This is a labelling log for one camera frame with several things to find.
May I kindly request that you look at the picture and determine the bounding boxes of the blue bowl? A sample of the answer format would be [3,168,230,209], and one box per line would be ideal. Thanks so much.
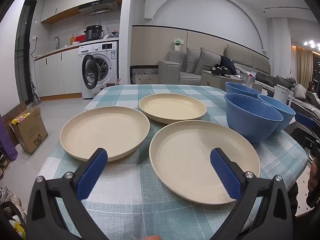
[224,93,284,143]
[225,82,262,99]
[257,94,297,133]

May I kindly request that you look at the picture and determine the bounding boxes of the black pressure cooker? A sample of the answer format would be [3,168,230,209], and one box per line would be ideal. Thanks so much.
[84,25,103,42]

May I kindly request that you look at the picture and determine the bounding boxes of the black boxes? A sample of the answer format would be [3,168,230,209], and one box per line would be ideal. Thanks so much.
[211,66,232,77]

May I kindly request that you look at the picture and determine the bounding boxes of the wall socket with green charger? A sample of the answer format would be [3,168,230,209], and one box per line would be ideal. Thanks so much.
[173,38,184,52]

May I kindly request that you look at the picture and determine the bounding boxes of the black glass door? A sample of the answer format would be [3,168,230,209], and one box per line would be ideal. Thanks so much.
[15,0,38,103]

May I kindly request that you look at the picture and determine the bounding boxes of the purple bag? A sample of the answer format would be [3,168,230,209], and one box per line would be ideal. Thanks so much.
[0,116,18,161]

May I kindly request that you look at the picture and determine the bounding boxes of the grey sofa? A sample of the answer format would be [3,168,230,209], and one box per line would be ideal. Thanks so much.
[158,46,272,85]

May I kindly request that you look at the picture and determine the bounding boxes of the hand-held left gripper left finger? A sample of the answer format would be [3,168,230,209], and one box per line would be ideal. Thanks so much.
[26,148,108,240]

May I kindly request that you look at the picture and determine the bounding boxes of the beige curtain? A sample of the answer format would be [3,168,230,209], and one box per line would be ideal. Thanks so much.
[296,46,313,80]

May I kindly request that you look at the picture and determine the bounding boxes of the cardboard box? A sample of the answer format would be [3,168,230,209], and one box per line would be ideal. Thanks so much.
[10,106,48,155]

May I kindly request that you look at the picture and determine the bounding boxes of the upright floor mop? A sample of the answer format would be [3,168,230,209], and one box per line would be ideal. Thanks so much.
[30,81,42,105]

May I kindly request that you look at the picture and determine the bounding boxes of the white washing machine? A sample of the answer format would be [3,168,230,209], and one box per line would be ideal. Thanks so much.
[79,41,119,99]

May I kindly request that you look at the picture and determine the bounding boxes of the grey side cabinet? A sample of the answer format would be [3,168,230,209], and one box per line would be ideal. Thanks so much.
[201,70,240,88]

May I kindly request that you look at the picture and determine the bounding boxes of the range hood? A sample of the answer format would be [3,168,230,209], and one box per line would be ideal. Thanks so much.
[77,1,119,14]

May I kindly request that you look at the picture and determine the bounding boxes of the beige plate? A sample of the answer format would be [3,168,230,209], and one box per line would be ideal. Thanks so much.
[139,93,207,125]
[60,106,150,162]
[149,120,261,205]

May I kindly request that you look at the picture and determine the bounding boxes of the white electric kettle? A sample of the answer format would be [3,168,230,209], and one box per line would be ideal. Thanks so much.
[274,85,293,105]

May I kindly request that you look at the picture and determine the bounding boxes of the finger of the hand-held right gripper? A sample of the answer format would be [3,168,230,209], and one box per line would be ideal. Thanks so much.
[295,112,316,130]

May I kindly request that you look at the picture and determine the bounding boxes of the white kitchen counter cabinets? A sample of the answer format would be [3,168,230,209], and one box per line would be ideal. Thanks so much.
[34,47,83,100]

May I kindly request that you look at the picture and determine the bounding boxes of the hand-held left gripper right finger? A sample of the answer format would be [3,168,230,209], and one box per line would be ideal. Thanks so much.
[206,147,293,240]

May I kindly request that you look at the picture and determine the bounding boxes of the grey sofa cushion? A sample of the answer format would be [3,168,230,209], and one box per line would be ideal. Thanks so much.
[194,47,222,75]
[185,47,203,73]

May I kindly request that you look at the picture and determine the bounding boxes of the black jacket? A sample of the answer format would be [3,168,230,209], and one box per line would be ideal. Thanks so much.
[220,56,237,74]

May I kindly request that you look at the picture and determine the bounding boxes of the white upper cabinets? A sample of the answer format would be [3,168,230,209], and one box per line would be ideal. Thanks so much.
[40,0,130,24]

